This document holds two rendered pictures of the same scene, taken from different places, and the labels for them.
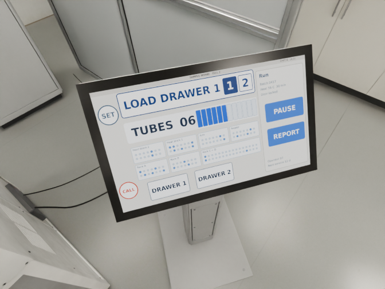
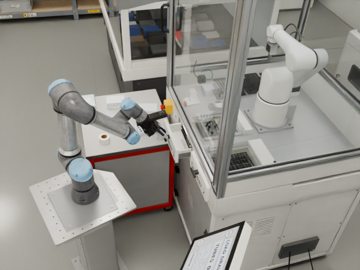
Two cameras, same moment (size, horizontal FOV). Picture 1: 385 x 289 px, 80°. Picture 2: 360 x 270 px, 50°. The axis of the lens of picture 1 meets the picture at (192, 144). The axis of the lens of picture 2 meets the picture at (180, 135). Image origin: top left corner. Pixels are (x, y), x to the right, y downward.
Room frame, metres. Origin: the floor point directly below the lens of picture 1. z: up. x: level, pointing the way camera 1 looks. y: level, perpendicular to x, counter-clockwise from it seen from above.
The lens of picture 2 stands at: (0.66, -0.67, 2.42)
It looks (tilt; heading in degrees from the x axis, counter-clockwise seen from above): 41 degrees down; 125
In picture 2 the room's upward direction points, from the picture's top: 2 degrees clockwise
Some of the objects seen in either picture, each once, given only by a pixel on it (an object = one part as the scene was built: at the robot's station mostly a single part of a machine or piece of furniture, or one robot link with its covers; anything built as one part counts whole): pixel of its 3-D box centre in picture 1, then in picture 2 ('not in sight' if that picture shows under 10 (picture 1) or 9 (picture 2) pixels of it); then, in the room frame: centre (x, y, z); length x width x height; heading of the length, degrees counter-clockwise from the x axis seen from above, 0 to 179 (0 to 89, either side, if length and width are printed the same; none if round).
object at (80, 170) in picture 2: not in sight; (81, 173); (-0.53, 0.15, 0.94); 0.13 x 0.12 x 0.14; 161
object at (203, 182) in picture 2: not in sight; (199, 175); (-0.07, 0.58, 0.87); 0.29 x 0.02 x 0.11; 142
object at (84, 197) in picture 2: not in sight; (84, 188); (-0.53, 0.15, 0.82); 0.15 x 0.15 x 0.10
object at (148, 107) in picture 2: not in sight; (148, 107); (-0.77, 0.97, 0.77); 0.13 x 0.09 x 0.02; 39
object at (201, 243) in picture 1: (203, 213); not in sight; (0.35, -0.04, 0.51); 0.50 x 0.45 x 1.02; 15
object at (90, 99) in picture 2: not in sight; (88, 102); (-1.13, 0.74, 0.78); 0.15 x 0.10 x 0.04; 142
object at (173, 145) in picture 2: not in sight; (170, 140); (-0.37, 0.71, 0.87); 0.29 x 0.02 x 0.11; 142
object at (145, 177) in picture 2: not in sight; (127, 158); (-0.83, 0.78, 0.38); 0.62 x 0.58 x 0.76; 142
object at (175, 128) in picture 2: not in sight; (203, 136); (-0.24, 0.87, 0.86); 0.40 x 0.26 x 0.06; 52
